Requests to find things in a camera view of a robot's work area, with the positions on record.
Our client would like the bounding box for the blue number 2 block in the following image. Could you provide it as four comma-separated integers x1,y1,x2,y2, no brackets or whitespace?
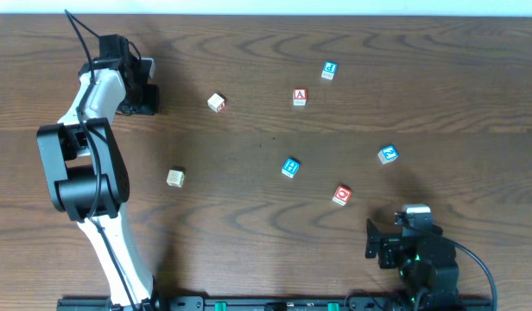
377,145,399,164

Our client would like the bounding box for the red letter I block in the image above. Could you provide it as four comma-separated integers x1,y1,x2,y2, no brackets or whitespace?
207,93,226,113

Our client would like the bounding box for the red letter A block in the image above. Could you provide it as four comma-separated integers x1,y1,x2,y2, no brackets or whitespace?
293,88,307,106

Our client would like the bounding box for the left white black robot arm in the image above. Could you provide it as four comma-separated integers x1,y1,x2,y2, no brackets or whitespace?
36,35,166,310

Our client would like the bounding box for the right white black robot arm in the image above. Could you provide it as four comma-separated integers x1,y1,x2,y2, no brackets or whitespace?
365,206,464,311

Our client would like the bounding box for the red letter Q block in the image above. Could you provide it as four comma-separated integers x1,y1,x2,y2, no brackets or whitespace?
332,186,352,206

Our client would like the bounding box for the plain number 2 block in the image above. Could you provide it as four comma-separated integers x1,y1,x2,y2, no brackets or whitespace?
166,169,185,187

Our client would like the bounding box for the blue letter H block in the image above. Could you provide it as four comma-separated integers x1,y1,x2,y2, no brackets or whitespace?
282,158,300,179

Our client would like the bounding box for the blue letter P block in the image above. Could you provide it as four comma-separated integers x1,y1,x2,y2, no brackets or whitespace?
321,61,338,80

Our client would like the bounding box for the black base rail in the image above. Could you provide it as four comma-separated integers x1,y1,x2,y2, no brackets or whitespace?
56,296,492,311

